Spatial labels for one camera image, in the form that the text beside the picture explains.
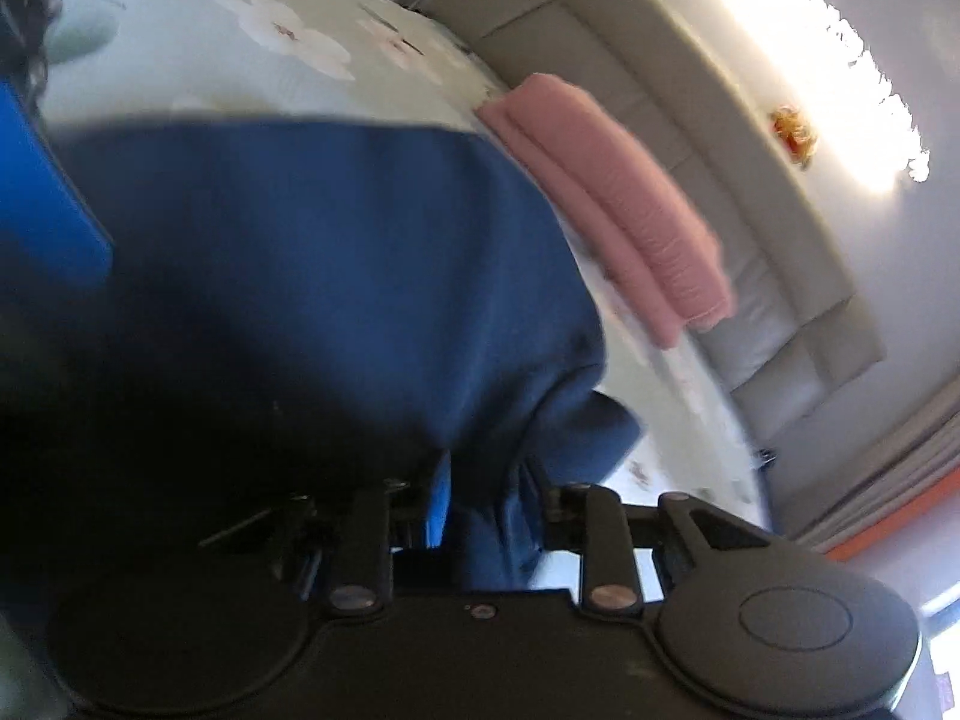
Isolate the orange wall ornament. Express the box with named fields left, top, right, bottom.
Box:
left=768, top=104, right=818, bottom=169

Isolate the navy striped zip hoodie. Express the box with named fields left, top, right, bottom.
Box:
left=2, top=119, right=641, bottom=596

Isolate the folded pink blanket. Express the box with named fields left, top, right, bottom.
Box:
left=477, top=73, right=737, bottom=349

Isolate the beige curtain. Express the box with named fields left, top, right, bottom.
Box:
left=789, top=403, right=958, bottom=553

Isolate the beige padded headboard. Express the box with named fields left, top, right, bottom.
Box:
left=427, top=0, right=884, bottom=447

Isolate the floral green bedspread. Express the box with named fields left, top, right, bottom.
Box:
left=41, top=0, right=768, bottom=523

